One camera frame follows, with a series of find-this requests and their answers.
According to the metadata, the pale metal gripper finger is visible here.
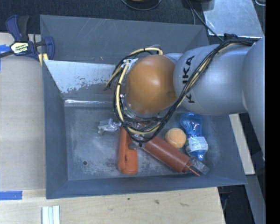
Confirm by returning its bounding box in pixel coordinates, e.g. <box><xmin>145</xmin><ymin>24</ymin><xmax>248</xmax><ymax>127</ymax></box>
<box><xmin>97</xmin><ymin>124</ymin><xmax>119</xmax><ymax>136</ymax></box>
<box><xmin>102</xmin><ymin>118</ymin><xmax>122</xmax><ymax>128</ymax></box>

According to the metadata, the clear plastic bottle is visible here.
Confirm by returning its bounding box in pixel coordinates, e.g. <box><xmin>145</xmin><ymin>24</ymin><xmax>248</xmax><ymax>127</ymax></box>
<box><xmin>179</xmin><ymin>112</ymin><xmax>209</xmax><ymax>161</ymax></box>

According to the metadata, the orange flat tool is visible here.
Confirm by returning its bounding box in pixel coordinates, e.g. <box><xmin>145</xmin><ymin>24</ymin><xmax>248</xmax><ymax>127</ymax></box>
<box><xmin>117</xmin><ymin>126</ymin><xmax>139</xmax><ymax>175</ymax></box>

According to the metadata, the clear glass piece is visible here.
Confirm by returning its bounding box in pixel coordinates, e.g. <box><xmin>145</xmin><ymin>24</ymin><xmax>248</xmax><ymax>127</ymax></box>
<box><xmin>190</xmin><ymin>157</ymin><xmax>210</xmax><ymax>175</ymax></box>

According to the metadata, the orange ball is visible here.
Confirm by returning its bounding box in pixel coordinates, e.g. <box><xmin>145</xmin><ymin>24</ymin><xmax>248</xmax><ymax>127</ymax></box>
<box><xmin>165</xmin><ymin>127</ymin><xmax>187</xmax><ymax>149</ymax></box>

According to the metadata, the grey metal bin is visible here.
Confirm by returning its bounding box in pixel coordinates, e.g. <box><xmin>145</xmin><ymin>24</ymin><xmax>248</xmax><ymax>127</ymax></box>
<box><xmin>39</xmin><ymin>14</ymin><xmax>248</xmax><ymax>200</ymax></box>

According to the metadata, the red-brown nozzle bottle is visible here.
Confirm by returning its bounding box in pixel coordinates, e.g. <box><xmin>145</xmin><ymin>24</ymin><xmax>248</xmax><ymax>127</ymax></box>
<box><xmin>141</xmin><ymin>135</ymin><xmax>201</xmax><ymax>177</ymax></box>

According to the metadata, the pale wood board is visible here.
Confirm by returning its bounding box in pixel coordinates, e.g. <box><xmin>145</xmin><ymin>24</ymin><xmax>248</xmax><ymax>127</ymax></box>
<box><xmin>0</xmin><ymin>55</ymin><xmax>47</xmax><ymax>192</ymax></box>

